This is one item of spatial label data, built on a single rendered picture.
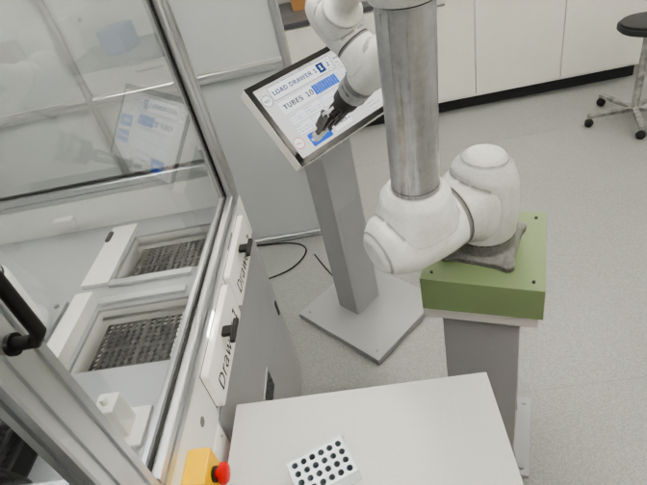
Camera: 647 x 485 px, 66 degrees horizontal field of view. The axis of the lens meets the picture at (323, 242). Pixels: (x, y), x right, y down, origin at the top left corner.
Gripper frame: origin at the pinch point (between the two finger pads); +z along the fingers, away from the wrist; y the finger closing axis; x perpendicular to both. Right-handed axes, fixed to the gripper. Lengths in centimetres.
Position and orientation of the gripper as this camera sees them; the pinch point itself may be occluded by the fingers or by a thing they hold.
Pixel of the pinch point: (320, 132)
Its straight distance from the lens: 159.7
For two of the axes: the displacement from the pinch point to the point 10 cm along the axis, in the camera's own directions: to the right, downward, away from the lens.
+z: -4.3, 3.4, 8.3
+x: 5.1, 8.6, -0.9
